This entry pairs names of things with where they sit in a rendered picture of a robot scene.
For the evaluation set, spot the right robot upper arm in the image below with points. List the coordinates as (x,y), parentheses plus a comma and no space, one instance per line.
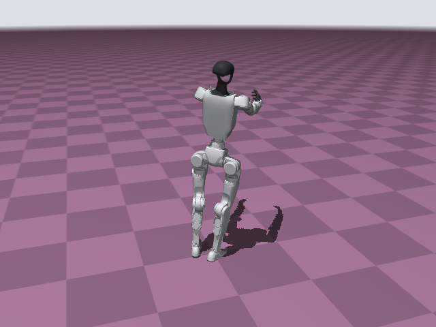
(244,103)

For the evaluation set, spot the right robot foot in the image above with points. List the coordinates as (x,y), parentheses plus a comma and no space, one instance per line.
(212,256)

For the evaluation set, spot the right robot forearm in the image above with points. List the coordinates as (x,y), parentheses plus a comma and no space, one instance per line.
(257,106)

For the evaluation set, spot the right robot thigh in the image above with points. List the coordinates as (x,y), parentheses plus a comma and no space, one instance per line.
(232,168)

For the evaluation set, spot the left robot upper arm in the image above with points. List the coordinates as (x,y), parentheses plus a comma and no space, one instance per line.
(199,93)

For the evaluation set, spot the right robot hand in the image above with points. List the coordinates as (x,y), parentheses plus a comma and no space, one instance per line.
(257,98)

